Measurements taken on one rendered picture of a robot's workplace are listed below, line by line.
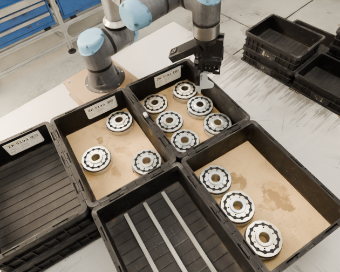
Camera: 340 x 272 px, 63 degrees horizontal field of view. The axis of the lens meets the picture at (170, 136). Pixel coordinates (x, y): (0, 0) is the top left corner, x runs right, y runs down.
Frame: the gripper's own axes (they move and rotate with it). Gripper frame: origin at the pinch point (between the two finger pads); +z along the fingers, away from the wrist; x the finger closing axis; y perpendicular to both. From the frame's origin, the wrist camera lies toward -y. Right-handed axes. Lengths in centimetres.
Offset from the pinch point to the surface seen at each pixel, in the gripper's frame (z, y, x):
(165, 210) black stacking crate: 16.0, -3.4, -40.3
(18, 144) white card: 8, -59, -31
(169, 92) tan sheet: 16.8, -15.0, 10.6
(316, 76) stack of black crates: 66, 62, 85
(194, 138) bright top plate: 13.8, 0.6, -13.1
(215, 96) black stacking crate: 11.8, 5.0, 6.4
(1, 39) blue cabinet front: 58, -179, 85
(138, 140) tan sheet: 16.0, -19.9, -16.3
